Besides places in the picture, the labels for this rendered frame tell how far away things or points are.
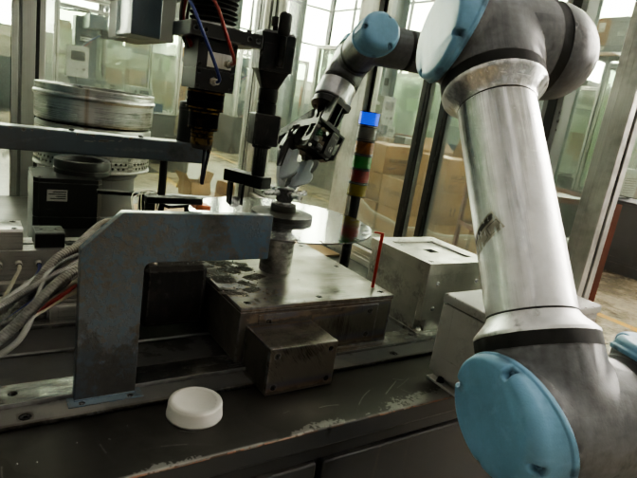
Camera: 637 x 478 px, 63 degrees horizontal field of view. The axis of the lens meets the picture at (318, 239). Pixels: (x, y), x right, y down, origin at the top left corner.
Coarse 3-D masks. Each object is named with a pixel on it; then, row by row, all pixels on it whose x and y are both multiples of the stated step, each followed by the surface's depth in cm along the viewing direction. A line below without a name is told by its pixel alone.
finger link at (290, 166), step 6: (288, 150) 101; (294, 150) 101; (288, 156) 101; (294, 156) 100; (288, 162) 100; (294, 162) 99; (282, 168) 100; (288, 168) 99; (294, 168) 98; (276, 174) 101; (282, 174) 100; (288, 174) 99; (294, 174) 98; (276, 180) 101; (282, 180) 101
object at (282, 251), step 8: (272, 248) 94; (280, 248) 94; (288, 248) 94; (272, 256) 94; (280, 256) 94; (288, 256) 95; (264, 264) 95; (272, 264) 94; (280, 264) 94; (288, 264) 96; (272, 272) 95; (280, 272) 95; (288, 272) 96
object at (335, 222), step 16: (192, 208) 91; (224, 208) 95; (240, 208) 97; (304, 208) 107; (320, 208) 109; (272, 224) 88; (320, 224) 94; (336, 224) 96; (352, 224) 98; (272, 240) 79; (288, 240) 80; (304, 240) 81; (320, 240) 83; (336, 240) 84; (352, 240) 86
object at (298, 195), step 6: (270, 186) 97; (276, 186) 96; (282, 186) 95; (264, 192) 91; (270, 192) 92; (276, 192) 92; (282, 192) 93; (288, 192) 93; (294, 192) 95; (300, 192) 96; (306, 192) 96; (276, 198) 94; (282, 198) 93; (288, 198) 93; (294, 198) 91; (300, 198) 90; (282, 204) 93; (288, 204) 93
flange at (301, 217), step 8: (256, 208) 94; (264, 208) 95; (272, 208) 93; (280, 208) 92; (288, 208) 93; (280, 216) 90; (288, 216) 91; (296, 216) 92; (304, 216) 94; (312, 216) 95; (288, 224) 90; (296, 224) 91; (304, 224) 92
